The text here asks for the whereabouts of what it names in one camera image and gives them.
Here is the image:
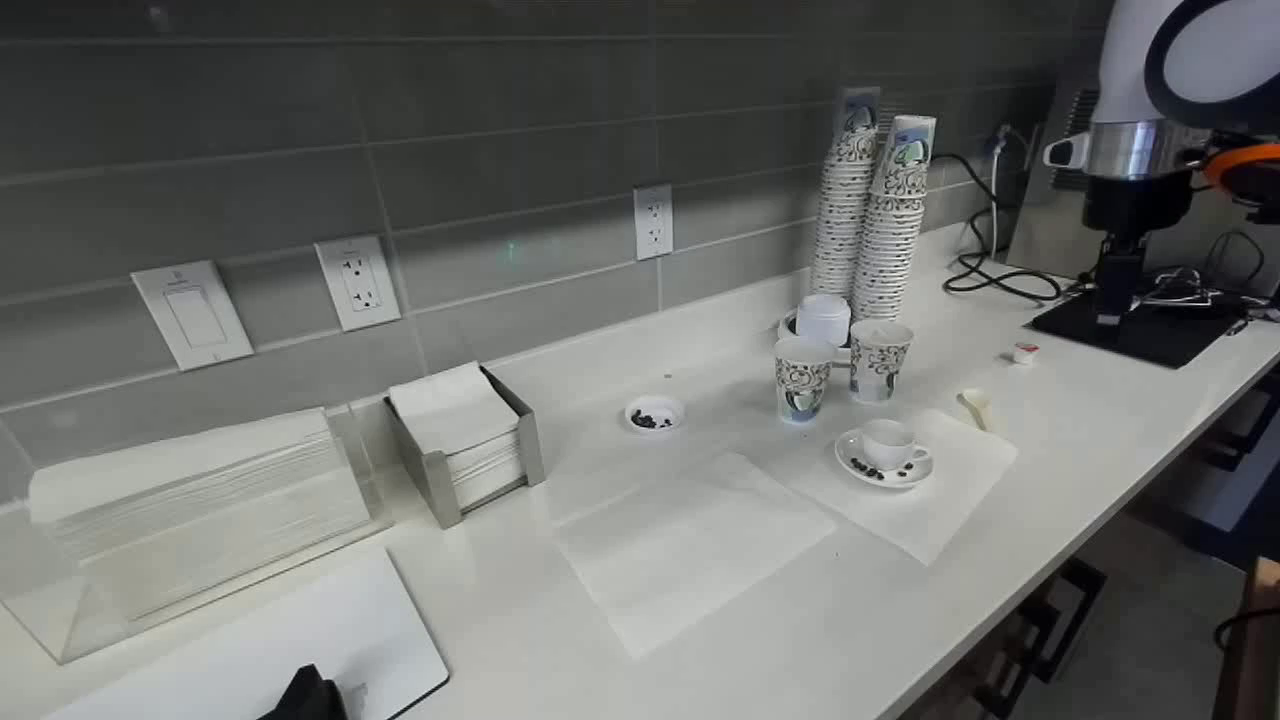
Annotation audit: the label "small white espresso cup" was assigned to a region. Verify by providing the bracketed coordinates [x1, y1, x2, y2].
[860, 420, 913, 469]

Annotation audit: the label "black robot base mat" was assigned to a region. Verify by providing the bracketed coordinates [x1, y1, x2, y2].
[1033, 290, 1245, 369]

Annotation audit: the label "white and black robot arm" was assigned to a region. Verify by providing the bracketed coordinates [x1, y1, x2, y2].
[1045, 0, 1280, 308]

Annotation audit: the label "patterned paper cup front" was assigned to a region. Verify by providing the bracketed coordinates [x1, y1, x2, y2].
[774, 337, 833, 422]

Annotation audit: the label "patterned paper cup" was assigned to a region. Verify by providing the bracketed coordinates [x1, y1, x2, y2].
[774, 337, 833, 422]
[851, 318, 913, 401]

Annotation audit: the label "patterned paper cup rear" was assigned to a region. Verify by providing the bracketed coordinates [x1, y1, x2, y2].
[851, 318, 913, 401]

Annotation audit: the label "small white dish with dots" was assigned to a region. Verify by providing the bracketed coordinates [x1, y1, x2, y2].
[625, 395, 683, 436]

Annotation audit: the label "white outlet near cups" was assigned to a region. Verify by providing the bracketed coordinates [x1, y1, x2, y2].
[633, 184, 672, 258]

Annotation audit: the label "white paper napkin left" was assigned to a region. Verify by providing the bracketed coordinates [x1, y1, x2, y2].
[555, 450, 836, 657]

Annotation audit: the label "metal napkin holder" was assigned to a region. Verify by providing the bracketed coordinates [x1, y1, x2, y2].
[382, 363, 545, 529]

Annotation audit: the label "front stack of paper cups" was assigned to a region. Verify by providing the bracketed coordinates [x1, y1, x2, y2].
[851, 114, 937, 318]

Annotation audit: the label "stack of paper cups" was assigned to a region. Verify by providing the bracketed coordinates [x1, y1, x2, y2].
[851, 114, 937, 318]
[806, 89, 880, 295]

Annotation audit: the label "rear stack of paper cups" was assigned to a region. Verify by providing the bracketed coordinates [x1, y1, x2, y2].
[806, 89, 880, 295]

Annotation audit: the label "white saucer with dark pattern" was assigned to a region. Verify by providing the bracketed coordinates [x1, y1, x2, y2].
[833, 422, 937, 490]

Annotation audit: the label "white power outlet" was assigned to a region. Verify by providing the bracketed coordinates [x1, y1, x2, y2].
[315, 236, 401, 331]

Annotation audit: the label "white paper napkin under saucer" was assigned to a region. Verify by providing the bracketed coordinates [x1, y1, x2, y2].
[792, 407, 1017, 565]

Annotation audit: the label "white tablet board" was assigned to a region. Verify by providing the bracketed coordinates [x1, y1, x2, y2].
[46, 553, 453, 720]

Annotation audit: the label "small white pink object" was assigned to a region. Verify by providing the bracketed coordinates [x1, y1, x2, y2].
[1003, 339, 1039, 369]

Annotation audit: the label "black cloth object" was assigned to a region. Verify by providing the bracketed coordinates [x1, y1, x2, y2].
[261, 665, 347, 720]

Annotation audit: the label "clear acrylic box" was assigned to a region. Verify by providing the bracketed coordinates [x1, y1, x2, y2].
[0, 407, 375, 665]

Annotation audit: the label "black cables on counter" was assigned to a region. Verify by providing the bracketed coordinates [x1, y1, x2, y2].
[937, 124, 1071, 305]

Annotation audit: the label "white light switch plate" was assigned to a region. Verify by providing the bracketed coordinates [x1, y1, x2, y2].
[130, 258, 252, 369]

